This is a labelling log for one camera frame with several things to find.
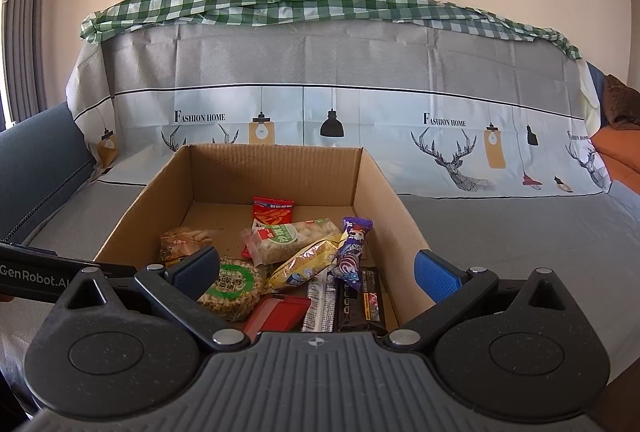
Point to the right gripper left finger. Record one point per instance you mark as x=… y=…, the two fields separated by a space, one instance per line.
x=174 y=293

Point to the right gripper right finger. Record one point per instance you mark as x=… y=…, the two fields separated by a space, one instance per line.
x=456 y=294

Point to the brown cracker bag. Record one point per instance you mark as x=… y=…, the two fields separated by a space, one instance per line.
x=178 y=243

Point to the black chocolate bar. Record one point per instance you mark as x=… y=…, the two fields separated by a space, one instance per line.
x=361 y=309

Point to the green white puffed snack pack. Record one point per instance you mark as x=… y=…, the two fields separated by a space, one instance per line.
x=274 y=244

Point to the red square snack packet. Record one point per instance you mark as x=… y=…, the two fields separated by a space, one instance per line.
x=276 y=313

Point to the purple candy wrapper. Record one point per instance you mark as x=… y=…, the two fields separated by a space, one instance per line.
x=346 y=265

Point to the red long snack bag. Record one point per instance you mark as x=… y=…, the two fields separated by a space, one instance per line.
x=270 y=211

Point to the gold red snack bar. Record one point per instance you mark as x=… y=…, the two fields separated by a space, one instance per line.
x=305 y=264

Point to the silver snack bar wrapper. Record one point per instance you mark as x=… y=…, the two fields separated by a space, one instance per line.
x=321 y=291

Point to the brown cardboard box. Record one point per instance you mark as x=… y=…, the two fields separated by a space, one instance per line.
x=224 y=189

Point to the dark blue sofa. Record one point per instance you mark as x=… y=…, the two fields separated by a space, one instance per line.
x=44 y=161

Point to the grey deer print cloth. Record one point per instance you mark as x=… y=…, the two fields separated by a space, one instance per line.
x=444 y=114

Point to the orange cushion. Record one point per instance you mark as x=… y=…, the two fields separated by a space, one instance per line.
x=620 y=151

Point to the brown blanket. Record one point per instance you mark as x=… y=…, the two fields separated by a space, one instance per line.
x=621 y=104

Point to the green checkered cloth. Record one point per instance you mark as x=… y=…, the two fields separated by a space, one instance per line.
x=132 y=15

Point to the grey curtain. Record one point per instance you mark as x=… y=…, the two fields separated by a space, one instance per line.
x=22 y=81

